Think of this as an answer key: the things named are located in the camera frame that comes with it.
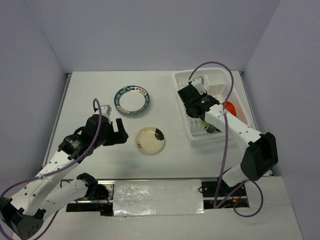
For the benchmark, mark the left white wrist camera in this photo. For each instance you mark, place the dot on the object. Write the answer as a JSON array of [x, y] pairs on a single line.
[[106, 110]]

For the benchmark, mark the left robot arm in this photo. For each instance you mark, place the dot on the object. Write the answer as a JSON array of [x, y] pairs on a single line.
[[26, 211]]

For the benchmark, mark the teal patterned plate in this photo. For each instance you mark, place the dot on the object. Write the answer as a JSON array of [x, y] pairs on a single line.
[[210, 128]]

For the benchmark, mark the teal rim lettered plate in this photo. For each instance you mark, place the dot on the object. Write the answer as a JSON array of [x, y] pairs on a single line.
[[131, 100]]

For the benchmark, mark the red orange plate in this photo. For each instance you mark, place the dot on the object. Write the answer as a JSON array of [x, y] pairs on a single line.
[[229, 107]]

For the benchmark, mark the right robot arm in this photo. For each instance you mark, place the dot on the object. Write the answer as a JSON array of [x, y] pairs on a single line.
[[260, 150]]

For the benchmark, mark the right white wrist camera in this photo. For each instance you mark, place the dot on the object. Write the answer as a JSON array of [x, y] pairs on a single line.
[[198, 83]]

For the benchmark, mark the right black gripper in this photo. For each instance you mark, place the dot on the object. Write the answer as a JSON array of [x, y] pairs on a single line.
[[204, 95]]

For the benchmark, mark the cream plate with black blot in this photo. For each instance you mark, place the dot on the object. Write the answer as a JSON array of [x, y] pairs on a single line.
[[150, 140]]

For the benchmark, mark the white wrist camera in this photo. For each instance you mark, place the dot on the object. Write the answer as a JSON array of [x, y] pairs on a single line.
[[106, 110], [198, 83]]

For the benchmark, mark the lime green plate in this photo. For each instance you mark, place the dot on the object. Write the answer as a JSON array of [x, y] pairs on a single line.
[[204, 123]]

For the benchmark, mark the black metal base rail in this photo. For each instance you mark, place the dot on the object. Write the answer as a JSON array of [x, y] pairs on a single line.
[[103, 202]]

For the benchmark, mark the white plastic dish rack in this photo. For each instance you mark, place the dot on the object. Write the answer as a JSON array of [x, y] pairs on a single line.
[[217, 82]]

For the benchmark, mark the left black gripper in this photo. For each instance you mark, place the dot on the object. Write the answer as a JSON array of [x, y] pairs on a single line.
[[119, 137]]

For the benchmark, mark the silver foil tape sheet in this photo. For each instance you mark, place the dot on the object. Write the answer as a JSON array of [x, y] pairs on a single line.
[[157, 198]]

